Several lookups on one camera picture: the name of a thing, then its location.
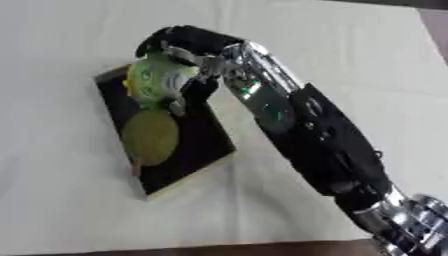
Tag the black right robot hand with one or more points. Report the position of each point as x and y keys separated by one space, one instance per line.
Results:
x=192 y=40

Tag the green and white soft toy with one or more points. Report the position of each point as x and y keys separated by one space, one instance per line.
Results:
x=154 y=81

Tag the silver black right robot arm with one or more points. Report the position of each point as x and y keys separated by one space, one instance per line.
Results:
x=326 y=146

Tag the cardboard box with black inside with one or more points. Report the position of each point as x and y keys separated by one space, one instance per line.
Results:
x=192 y=143

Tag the round green toy fruit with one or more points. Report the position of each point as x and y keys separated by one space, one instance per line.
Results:
x=150 y=137

